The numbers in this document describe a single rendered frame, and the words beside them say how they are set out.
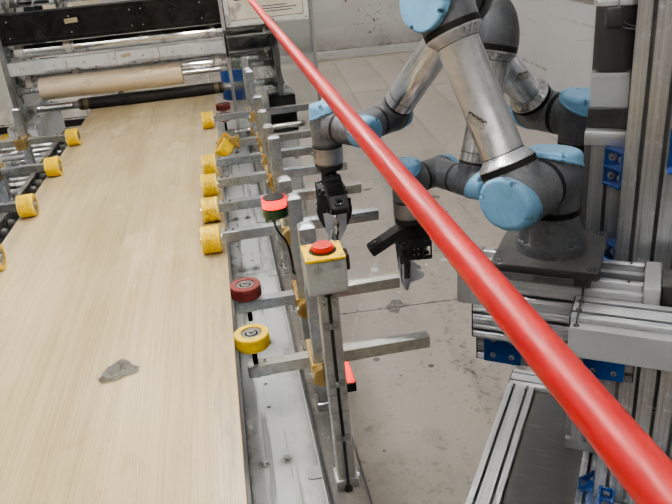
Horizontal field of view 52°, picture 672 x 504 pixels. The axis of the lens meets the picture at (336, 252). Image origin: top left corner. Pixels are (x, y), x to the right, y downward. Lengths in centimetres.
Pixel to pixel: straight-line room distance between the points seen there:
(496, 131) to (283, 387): 91
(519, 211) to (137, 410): 84
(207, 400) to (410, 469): 125
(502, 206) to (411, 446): 141
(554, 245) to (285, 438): 77
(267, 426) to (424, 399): 117
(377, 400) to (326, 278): 170
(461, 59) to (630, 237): 62
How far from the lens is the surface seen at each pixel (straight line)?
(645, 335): 150
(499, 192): 138
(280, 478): 164
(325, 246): 118
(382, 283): 186
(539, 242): 154
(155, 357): 160
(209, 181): 247
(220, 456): 128
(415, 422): 273
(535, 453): 230
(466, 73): 139
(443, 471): 253
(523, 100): 201
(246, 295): 179
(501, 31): 170
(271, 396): 188
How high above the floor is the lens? 172
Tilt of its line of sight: 25 degrees down
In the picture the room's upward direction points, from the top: 5 degrees counter-clockwise
